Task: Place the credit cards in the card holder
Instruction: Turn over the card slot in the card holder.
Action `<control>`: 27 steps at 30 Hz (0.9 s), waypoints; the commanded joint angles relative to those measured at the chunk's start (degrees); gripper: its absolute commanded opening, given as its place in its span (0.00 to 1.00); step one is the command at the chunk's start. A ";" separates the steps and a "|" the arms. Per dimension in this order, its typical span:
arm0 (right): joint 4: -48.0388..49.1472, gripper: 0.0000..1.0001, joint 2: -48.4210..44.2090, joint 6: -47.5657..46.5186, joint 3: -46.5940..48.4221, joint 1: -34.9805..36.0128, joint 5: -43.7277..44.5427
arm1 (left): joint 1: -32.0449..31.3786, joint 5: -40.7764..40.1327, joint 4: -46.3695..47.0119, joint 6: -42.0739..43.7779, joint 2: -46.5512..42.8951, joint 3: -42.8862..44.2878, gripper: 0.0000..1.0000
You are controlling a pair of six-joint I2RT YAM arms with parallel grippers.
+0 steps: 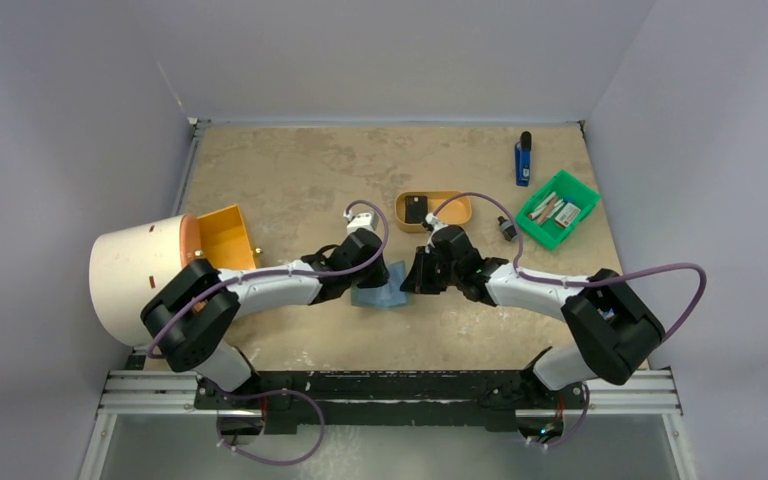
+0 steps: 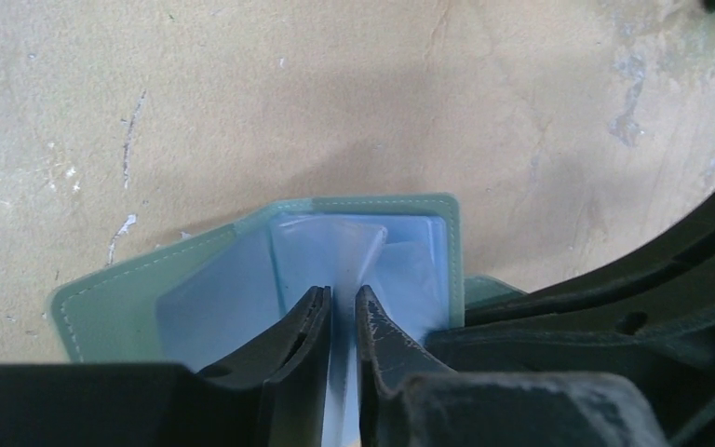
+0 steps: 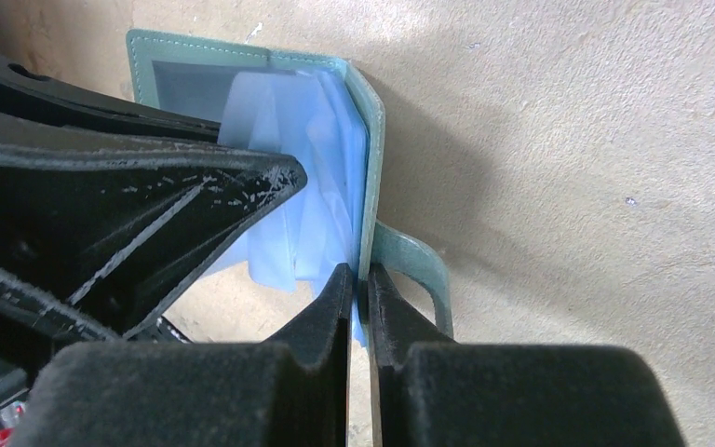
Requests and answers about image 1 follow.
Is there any grey-green card holder wallet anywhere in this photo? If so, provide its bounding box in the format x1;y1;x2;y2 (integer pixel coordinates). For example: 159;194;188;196
350;261;410;309

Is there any black credit card stack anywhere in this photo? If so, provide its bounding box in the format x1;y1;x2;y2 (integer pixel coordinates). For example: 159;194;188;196
404;195;428;225

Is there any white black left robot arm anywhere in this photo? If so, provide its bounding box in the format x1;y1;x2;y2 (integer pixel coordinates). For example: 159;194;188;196
140;228;389;409

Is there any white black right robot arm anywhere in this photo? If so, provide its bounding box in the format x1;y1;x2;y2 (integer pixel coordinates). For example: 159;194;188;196
400;226;666;407

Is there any small black binder clip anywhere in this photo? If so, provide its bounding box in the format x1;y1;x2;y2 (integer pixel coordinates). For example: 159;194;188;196
497;216;519;242

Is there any green plastic bin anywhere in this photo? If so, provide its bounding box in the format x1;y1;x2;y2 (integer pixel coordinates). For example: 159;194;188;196
515;170;600;250

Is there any orange pencil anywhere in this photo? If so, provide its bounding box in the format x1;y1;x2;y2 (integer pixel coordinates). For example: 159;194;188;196
533;196;558;224

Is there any white red staple box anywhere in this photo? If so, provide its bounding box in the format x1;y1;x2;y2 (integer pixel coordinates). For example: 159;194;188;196
553;202;581;229

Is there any yellow drawer box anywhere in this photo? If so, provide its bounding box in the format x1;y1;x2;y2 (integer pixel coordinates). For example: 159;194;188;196
198;204;260;270

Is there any white cylinder container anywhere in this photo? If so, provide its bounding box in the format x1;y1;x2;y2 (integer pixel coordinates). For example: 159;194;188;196
89;214;202;347

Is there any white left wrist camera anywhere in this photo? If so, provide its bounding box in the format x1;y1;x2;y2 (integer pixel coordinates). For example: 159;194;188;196
345;211;380;234

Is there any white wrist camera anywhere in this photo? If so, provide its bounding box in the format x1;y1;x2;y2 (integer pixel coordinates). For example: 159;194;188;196
345;211;380;234
422;213;447;233

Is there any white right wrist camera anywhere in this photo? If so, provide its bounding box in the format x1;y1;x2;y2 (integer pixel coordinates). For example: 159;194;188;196
422;213;447;233

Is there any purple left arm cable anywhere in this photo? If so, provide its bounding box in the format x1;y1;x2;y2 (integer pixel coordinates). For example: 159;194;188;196
145;199;391;467

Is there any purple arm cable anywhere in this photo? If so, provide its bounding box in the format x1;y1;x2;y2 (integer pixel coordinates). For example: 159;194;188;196
145;199;391;467
427;192;708;452

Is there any black aluminium base frame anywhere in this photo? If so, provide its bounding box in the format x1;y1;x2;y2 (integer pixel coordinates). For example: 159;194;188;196
95;347;683;439

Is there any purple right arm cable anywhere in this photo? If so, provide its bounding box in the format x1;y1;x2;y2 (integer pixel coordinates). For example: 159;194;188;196
427;192;708;452

